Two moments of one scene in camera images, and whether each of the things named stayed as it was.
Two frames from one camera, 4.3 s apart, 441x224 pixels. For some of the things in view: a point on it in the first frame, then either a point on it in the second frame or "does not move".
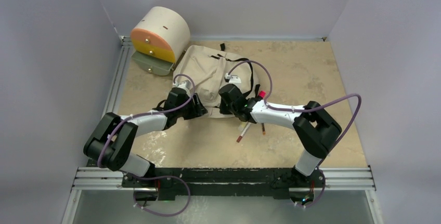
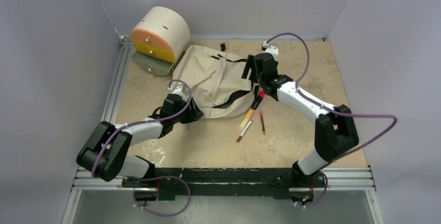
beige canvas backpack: (206, 68) does not move
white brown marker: (245, 129) does not move
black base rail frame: (225, 184) does not move
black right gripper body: (227, 109) -> (254, 76)
